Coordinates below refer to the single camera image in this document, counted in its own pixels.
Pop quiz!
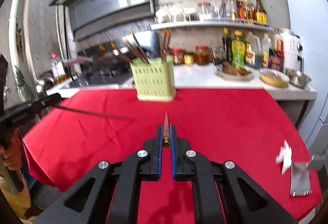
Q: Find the gold-capped brown chopstick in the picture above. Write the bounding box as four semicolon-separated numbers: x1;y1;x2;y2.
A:
163;113;170;148

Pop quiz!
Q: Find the white kitchen appliance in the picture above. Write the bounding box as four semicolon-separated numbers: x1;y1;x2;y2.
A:
279;29;304;72

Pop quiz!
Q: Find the person's hand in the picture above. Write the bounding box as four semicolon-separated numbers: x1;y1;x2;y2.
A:
1;130;22;171

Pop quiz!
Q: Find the cooking oil bottle red cap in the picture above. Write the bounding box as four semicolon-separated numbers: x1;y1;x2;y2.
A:
51;53;67;85

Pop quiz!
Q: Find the white crumpled paper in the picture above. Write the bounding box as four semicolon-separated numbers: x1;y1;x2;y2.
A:
275;140;292;175

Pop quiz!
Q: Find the red tablecloth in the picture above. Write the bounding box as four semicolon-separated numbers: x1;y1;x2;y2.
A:
23;88;321;220

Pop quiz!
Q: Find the steel wok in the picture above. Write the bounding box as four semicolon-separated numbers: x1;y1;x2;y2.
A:
76;45;132;63

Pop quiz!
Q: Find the green plastic utensil holder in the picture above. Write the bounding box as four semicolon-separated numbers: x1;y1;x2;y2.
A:
130;56;176;102

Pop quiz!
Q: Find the plate of brown food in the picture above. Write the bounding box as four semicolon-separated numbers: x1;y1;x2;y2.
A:
215;61;253;81

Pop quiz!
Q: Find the yellow bowl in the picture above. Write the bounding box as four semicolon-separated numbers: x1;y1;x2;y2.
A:
259;68;290;88

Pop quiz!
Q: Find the steel bowl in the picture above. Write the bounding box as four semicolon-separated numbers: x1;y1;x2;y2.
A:
285;69;311;89

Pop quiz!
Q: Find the small yellow label jar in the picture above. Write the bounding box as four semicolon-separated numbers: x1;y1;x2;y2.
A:
183;52;194;66

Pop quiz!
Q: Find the brown sauce jar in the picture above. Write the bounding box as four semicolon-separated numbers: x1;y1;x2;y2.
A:
195;46;209;65

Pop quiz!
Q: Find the reddish brown chopstick pair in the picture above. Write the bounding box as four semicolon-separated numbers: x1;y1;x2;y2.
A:
123;30;150;64

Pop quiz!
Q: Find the green label bottle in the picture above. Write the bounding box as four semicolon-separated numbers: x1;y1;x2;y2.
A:
231;30;246;66

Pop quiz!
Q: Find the dark soy sauce bottle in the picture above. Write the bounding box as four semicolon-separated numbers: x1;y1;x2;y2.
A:
222;27;232;63

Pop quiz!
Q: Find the red label dark bottle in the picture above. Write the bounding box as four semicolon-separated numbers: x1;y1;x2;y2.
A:
269;27;284;72

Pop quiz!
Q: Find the white jug bottle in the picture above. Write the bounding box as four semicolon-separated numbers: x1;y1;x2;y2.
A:
245;30;263;69

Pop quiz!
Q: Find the dark brown chopstick bundle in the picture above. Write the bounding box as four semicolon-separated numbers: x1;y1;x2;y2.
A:
160;29;171;63

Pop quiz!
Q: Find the tall brown sauce bottle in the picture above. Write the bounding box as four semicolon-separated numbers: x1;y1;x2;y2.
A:
255;0;267;25

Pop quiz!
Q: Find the glass jar red lid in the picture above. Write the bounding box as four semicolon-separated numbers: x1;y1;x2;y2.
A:
197;2;212;21

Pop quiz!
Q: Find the white refrigerator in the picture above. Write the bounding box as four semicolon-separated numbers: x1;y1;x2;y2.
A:
287;0;327;153

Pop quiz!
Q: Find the wall shelf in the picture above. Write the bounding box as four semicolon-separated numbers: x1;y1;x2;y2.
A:
151;21;273;32

